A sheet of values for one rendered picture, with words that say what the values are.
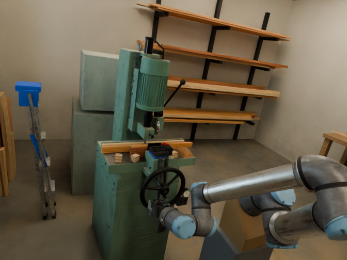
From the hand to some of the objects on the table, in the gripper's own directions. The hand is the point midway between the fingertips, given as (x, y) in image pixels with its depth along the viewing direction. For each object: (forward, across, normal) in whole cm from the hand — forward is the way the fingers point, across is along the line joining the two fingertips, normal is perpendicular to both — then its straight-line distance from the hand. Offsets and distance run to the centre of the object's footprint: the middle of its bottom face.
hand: (150, 207), depth 132 cm
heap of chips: (+25, -37, -25) cm, 51 cm away
